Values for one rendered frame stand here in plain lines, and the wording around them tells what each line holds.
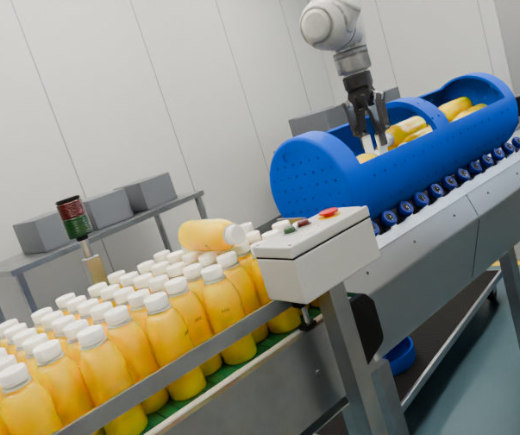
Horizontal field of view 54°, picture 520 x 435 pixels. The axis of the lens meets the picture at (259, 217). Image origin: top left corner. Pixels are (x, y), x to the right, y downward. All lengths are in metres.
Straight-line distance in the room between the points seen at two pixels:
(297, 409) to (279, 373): 0.08
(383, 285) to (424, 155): 0.38
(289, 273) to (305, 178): 0.49
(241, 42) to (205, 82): 0.81
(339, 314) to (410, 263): 0.48
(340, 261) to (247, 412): 0.30
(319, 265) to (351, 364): 0.21
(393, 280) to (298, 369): 0.43
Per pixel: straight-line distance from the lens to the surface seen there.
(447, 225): 1.53
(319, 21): 1.20
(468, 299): 2.79
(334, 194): 1.24
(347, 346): 0.96
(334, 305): 0.93
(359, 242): 0.92
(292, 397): 1.00
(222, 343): 0.91
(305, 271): 0.83
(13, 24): 4.76
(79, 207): 1.35
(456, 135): 1.58
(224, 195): 5.53
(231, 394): 0.91
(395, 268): 1.33
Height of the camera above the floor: 1.30
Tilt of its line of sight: 10 degrees down
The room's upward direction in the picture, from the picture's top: 18 degrees counter-clockwise
